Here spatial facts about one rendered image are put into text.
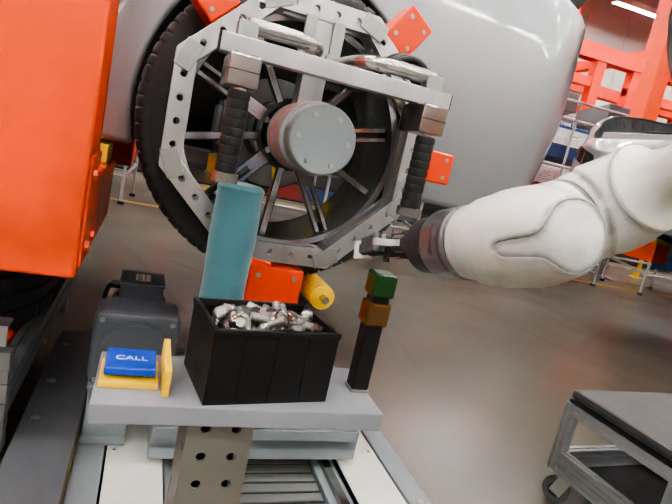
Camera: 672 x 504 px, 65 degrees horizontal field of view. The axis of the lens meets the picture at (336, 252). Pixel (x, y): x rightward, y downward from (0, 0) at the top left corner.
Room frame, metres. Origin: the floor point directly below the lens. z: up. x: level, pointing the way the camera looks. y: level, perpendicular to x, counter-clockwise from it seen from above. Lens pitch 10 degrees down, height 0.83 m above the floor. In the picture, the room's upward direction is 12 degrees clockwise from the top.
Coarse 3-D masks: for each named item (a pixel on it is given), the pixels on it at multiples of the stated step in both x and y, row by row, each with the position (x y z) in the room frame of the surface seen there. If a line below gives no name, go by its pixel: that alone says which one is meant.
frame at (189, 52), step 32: (256, 0) 1.07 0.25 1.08; (288, 0) 1.09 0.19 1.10; (320, 0) 1.11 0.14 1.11; (352, 32) 1.18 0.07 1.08; (384, 32) 1.16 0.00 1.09; (192, 64) 1.03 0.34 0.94; (160, 160) 1.02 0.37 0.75; (192, 192) 1.05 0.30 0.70; (384, 192) 1.25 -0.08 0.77; (352, 224) 1.22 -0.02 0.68; (384, 224) 1.20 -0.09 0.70; (256, 256) 1.10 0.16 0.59; (288, 256) 1.14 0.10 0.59; (320, 256) 1.15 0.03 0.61
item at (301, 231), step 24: (288, 24) 1.22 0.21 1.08; (360, 48) 1.24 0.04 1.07; (216, 72) 1.15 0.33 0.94; (336, 96) 1.25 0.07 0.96; (360, 96) 1.42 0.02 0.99; (384, 96) 1.28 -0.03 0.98; (264, 120) 1.19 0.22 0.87; (360, 120) 1.47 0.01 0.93; (384, 120) 1.31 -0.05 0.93; (264, 144) 1.24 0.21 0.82; (360, 144) 1.47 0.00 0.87; (384, 144) 1.32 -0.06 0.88; (240, 168) 1.18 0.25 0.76; (288, 168) 1.22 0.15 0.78; (360, 168) 1.42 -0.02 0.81; (384, 168) 1.29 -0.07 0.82; (312, 192) 1.24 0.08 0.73; (336, 192) 1.47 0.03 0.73; (360, 192) 1.29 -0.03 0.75; (264, 216) 1.21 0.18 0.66; (312, 216) 1.25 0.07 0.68; (336, 216) 1.32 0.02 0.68; (288, 240) 1.21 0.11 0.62; (312, 240) 1.23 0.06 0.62
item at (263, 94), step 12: (264, 84) 1.62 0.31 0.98; (288, 84) 1.64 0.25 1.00; (264, 96) 1.62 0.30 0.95; (288, 96) 1.64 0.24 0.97; (252, 120) 1.61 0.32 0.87; (252, 144) 1.60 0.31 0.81; (240, 156) 1.60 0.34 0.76; (264, 168) 1.63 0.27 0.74; (252, 180) 1.62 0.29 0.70; (264, 180) 1.63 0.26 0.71; (288, 180) 1.66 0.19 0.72
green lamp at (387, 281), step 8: (368, 272) 0.87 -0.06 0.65; (376, 272) 0.85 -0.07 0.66; (384, 272) 0.86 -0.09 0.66; (368, 280) 0.86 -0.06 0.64; (376, 280) 0.84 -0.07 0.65; (384, 280) 0.84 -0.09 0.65; (392, 280) 0.85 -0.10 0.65; (368, 288) 0.86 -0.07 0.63; (376, 288) 0.84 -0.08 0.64; (384, 288) 0.84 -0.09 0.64; (392, 288) 0.85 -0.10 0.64; (376, 296) 0.84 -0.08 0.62; (384, 296) 0.84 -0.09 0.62; (392, 296) 0.85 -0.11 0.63
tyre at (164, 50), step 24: (240, 0) 1.14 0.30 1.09; (336, 0) 1.21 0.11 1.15; (360, 0) 1.24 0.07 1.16; (192, 24) 1.11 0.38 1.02; (168, 48) 1.10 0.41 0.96; (144, 72) 1.09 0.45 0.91; (168, 72) 1.10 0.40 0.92; (144, 96) 1.09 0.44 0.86; (168, 96) 1.10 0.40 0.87; (144, 120) 1.09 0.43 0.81; (144, 144) 1.09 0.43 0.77; (144, 168) 1.10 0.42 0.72; (168, 192) 1.11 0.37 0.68; (168, 216) 1.12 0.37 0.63; (192, 216) 1.13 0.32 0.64; (192, 240) 1.14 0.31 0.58; (336, 264) 1.26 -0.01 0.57
